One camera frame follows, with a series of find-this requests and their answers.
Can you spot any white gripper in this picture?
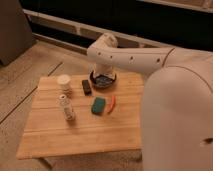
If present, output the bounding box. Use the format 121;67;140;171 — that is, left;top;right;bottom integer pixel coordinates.
94;64;115;79

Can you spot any dark ceramic bowl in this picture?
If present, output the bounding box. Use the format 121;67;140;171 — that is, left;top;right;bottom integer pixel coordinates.
89;72;117;89

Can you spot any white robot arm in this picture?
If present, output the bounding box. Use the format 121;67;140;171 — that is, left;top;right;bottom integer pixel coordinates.
87;33;213;171

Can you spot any small black box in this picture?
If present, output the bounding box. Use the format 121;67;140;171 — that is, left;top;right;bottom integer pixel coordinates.
82;80;92;95

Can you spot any orange carrot toy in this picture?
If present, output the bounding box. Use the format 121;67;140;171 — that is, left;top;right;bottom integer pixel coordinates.
107;95;116;114

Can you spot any green blue sponge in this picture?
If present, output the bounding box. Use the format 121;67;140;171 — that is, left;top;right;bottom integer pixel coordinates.
91;97;106;115

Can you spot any white ribbed cup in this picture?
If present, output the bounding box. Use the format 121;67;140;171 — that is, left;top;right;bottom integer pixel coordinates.
57;74;72;98

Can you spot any wooden table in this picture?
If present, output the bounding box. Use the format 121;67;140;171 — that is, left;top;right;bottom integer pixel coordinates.
17;73;143;159

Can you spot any grey cabinet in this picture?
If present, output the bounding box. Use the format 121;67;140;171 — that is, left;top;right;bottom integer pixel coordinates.
0;0;36;66

